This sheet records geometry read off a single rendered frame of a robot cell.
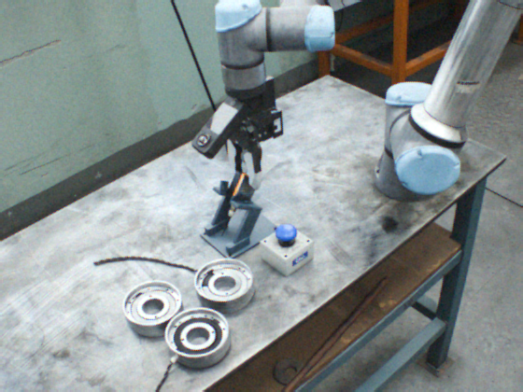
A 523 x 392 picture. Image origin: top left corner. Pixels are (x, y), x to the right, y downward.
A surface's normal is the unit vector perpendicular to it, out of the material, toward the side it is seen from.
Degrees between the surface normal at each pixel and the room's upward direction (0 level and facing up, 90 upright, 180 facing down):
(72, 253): 0
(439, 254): 0
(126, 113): 90
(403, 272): 0
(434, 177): 97
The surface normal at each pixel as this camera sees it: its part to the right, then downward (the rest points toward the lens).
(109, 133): 0.65, 0.43
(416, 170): -0.08, 0.71
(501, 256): -0.07, -0.79
